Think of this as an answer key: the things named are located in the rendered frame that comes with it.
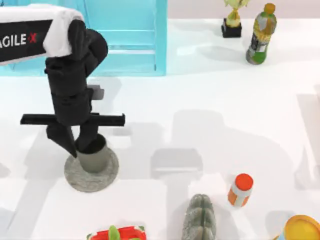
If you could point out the grey cup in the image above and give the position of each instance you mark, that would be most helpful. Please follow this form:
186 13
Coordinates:
96 160

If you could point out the pale grey rounded box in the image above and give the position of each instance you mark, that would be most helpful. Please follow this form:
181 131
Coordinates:
97 92

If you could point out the grey round coaster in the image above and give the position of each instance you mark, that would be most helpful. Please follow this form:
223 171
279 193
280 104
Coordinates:
92 181

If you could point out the red plant pot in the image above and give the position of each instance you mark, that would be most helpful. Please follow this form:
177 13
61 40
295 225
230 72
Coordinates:
127 233

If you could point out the grey loaf-shaped object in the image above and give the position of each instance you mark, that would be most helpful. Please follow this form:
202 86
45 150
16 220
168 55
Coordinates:
198 220

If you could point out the orange and white bottle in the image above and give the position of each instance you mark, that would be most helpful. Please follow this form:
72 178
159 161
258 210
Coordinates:
240 191

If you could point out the gold trophy with black base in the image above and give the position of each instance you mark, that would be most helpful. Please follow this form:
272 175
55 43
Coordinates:
232 22

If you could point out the green bottle with yellow cap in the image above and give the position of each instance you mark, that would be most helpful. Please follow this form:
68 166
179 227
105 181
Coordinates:
261 37

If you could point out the yellow orange-rimmed round container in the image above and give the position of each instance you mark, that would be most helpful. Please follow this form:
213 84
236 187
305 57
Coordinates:
303 228

